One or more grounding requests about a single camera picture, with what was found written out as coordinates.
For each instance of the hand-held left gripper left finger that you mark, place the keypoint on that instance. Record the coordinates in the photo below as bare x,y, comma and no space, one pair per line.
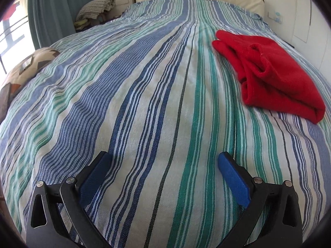
91,178

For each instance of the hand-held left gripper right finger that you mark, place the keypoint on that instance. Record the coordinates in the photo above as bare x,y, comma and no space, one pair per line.
236,177

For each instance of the red knit sweater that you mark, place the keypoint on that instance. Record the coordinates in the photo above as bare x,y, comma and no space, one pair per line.
274,75

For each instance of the striped bed cover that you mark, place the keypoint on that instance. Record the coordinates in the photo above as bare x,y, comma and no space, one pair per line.
144,108

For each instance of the patterned brown cushion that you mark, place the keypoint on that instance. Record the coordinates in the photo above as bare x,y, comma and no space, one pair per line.
25,67

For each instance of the green yellow cloth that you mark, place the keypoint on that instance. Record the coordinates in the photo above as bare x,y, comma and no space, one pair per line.
80,23

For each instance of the window railing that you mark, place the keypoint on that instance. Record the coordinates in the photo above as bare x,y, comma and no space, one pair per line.
13,33

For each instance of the folded checkered blanket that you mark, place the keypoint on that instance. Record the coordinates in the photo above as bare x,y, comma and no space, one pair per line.
94,7

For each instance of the teal curtain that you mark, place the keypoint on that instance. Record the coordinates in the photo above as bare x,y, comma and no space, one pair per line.
59,7

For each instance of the wall socket plate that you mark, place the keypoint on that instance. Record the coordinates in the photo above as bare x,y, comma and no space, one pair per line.
275,16

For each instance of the white wall panel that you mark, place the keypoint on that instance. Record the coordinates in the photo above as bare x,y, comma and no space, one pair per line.
302,20

